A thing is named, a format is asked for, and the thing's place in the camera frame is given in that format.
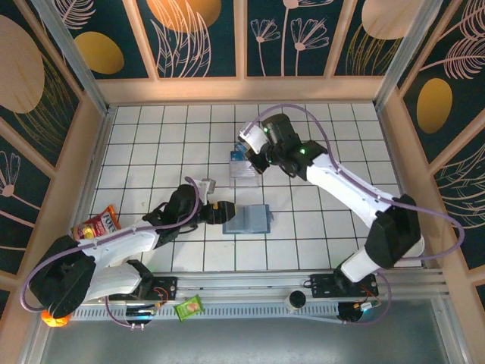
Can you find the clear blue-topped packet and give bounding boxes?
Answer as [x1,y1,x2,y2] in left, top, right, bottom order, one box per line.
[230,143,255,179]

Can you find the red candy bag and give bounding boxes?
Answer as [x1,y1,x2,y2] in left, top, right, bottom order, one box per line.
[70,204,122,240]

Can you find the green snack packet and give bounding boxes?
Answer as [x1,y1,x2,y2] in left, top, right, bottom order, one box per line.
[174,294,205,323]

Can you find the black round knob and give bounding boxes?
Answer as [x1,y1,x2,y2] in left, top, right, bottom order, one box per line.
[284,290,307,314]

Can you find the small controller board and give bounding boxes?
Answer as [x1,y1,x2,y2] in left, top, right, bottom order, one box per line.
[352,300,382,312]
[125,307,157,319]

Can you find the orange round object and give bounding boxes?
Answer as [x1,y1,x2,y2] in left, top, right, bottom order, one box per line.
[41,309,71,328]

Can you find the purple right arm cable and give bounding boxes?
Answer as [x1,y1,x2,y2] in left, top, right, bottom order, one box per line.
[242,104,467,327]

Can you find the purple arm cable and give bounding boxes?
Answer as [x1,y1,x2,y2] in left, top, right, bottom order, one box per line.
[18,176,202,331]
[242,104,467,327]

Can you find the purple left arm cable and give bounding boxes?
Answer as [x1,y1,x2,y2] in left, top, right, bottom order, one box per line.
[18,176,202,331]

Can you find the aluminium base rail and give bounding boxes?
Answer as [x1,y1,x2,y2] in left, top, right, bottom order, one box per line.
[81,268,444,304]

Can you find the white slotted cable duct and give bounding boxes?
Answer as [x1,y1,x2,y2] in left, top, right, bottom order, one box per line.
[70,303,342,322]

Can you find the wall panel orange disc leaves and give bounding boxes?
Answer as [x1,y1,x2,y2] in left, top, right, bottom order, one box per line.
[132,0,238,79]

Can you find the aluminium frame post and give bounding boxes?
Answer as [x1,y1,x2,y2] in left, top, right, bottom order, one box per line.
[374,0,445,111]
[30,0,113,117]

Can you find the wall panel yellow oval print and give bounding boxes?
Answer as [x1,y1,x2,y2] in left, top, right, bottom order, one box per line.
[52,0,151,80]

